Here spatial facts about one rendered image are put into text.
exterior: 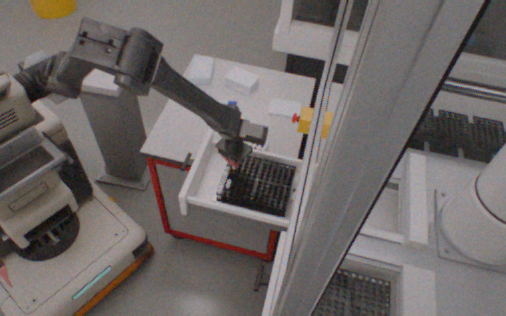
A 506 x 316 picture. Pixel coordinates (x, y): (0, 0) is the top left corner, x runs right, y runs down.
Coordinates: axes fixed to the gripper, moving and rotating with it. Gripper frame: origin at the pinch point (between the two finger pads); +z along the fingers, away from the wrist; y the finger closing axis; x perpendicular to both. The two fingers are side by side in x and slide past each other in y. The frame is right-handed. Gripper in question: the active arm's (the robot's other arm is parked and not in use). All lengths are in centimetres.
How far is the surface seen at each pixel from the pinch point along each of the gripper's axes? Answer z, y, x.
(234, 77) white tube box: 11, 34, -43
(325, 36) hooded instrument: 1, 12, -79
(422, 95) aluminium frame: -88, -47, 40
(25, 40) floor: 87, 245, -45
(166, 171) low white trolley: 26.3, 32.0, 4.4
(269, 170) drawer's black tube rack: 5.4, -8.3, -8.1
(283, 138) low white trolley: 16.8, 0.6, -31.2
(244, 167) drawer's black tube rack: 4.7, -1.2, -3.6
